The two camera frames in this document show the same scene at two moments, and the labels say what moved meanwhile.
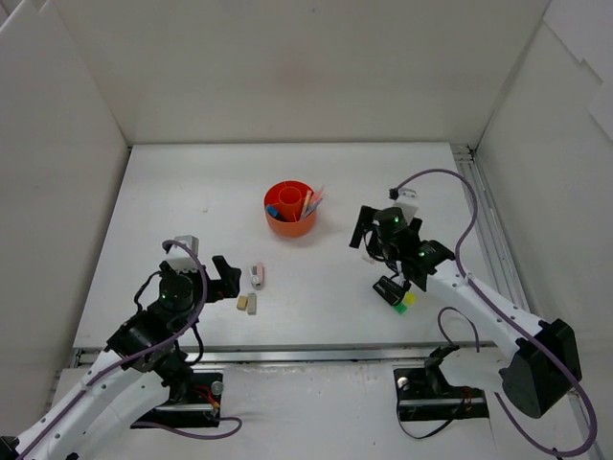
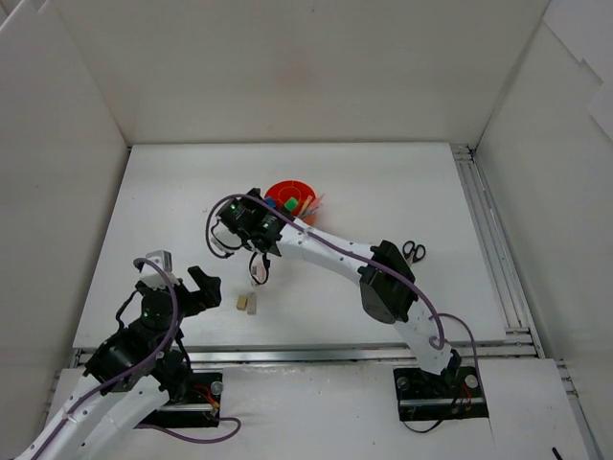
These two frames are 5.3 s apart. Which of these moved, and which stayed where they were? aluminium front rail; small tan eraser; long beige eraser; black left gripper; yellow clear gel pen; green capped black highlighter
Moved: green capped black highlighter; black left gripper
Stayed: yellow clear gel pen; aluminium front rail; long beige eraser; small tan eraser
